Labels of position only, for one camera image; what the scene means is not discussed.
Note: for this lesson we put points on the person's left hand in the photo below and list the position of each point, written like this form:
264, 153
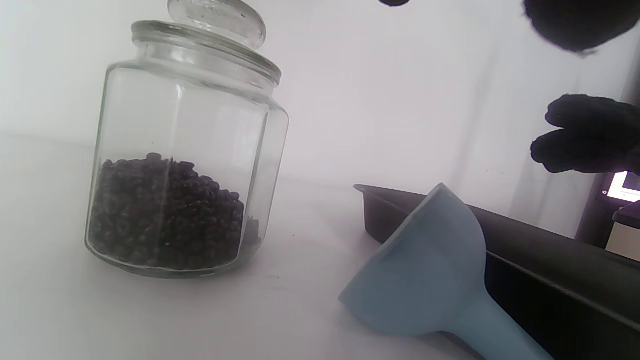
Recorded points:
590, 135

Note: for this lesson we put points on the dark grey baking tray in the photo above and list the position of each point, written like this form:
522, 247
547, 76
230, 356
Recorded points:
560, 265

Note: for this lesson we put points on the light blue plastic funnel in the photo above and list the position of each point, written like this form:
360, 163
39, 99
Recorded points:
425, 270

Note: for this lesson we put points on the clear glass jar lid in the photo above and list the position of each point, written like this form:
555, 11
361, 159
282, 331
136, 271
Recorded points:
220, 20

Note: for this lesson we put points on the clear glass jar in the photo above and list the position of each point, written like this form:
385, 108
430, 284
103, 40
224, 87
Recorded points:
190, 120

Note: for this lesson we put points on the large heap of coffee beans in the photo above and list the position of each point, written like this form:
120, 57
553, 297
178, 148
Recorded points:
165, 215

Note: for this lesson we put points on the dark monitor with bright screen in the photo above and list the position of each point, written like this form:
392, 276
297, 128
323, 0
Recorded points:
595, 215

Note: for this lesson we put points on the beige box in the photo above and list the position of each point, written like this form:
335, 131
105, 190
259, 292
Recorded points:
625, 240

